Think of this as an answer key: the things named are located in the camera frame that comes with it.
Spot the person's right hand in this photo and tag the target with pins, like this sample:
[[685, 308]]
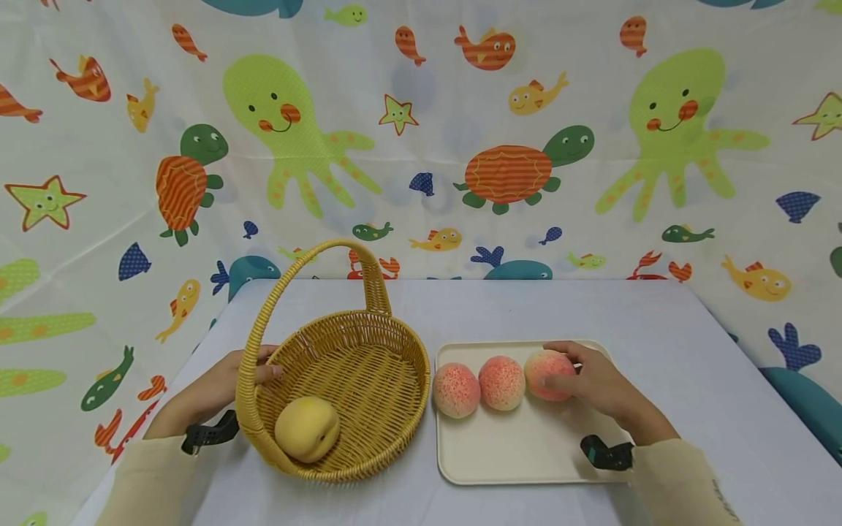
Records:
[[608, 391]]

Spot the person's left hand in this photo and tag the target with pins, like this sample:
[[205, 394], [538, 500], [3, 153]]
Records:
[[210, 391]]

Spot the person's left fingers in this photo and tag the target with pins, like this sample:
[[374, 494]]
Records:
[[262, 353]]

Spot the person's right thumb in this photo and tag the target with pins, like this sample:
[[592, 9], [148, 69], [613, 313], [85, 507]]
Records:
[[559, 380]]

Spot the person's right index finger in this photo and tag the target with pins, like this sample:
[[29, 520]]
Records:
[[569, 349]]

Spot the person's left thumb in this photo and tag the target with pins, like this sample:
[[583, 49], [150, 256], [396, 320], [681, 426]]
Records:
[[268, 375]]

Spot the pink speckled peach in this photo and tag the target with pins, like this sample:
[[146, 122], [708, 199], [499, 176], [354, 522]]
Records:
[[541, 365], [456, 391], [502, 383]]

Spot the person's left forearm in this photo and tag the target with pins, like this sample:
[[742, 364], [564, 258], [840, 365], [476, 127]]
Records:
[[154, 482]]

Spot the person's right forearm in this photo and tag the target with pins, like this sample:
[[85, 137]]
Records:
[[677, 486]]

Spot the yellow peach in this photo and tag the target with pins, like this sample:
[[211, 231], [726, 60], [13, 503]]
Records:
[[306, 429]]

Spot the black wrist band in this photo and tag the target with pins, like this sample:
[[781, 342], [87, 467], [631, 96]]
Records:
[[608, 454], [209, 432]]

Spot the cream rectangular tray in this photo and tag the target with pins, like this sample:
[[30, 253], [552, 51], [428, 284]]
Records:
[[513, 449]]

